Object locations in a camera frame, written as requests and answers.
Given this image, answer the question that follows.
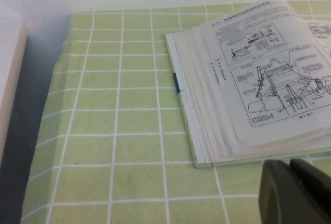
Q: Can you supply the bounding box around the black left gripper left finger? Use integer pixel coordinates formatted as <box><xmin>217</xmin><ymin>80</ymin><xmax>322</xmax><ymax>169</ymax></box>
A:
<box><xmin>260</xmin><ymin>159</ymin><xmax>312</xmax><ymax>224</ymax></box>

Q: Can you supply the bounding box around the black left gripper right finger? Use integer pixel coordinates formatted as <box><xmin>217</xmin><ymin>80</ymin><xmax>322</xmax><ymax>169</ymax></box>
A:
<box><xmin>289</xmin><ymin>158</ymin><xmax>331</xmax><ymax>224</ymax></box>

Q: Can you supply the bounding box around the book with technical diagrams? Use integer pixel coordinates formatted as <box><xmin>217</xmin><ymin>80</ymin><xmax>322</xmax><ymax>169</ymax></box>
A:
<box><xmin>164</xmin><ymin>0</ymin><xmax>331</xmax><ymax>169</ymax></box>

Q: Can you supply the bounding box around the green white checked tablecloth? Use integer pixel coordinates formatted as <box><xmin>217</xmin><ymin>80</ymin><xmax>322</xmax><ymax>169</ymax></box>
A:
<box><xmin>20</xmin><ymin>0</ymin><xmax>331</xmax><ymax>224</ymax></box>

